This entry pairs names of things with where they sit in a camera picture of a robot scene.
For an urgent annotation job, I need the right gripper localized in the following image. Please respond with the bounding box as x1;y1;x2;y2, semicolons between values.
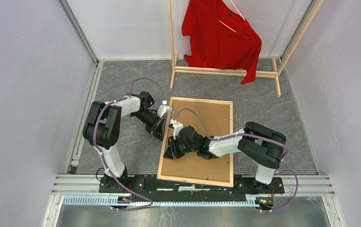
163;134;198;160

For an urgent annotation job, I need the pink clothes hanger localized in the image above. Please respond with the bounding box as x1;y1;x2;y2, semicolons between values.
219;0;246;33

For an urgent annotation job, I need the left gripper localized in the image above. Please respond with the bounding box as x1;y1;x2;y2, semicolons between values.
131;110;166;142

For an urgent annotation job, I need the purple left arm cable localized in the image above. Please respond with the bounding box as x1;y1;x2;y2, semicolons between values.
92;78;168;212

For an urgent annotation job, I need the red t-shirt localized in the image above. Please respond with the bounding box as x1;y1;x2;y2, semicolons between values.
182;0;262;84

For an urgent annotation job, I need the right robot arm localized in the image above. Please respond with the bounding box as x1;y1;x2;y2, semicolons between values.
163;120;289;193

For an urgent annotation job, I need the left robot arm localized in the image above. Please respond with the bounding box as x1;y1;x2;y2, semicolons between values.
82;91;172;193

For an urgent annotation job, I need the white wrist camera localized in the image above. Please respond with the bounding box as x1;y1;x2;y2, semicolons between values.
157;100;172;118
169;119;183;139

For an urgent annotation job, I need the brown cardboard backing board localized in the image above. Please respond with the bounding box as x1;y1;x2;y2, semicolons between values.
162;100;231;183

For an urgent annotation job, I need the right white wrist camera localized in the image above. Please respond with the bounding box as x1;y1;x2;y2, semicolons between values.
169;119;183;139

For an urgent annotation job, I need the wooden clothes rack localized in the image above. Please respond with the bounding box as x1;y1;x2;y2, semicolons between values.
167;0;323;97

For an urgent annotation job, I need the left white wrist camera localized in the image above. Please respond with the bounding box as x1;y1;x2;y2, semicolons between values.
157;100;172;118

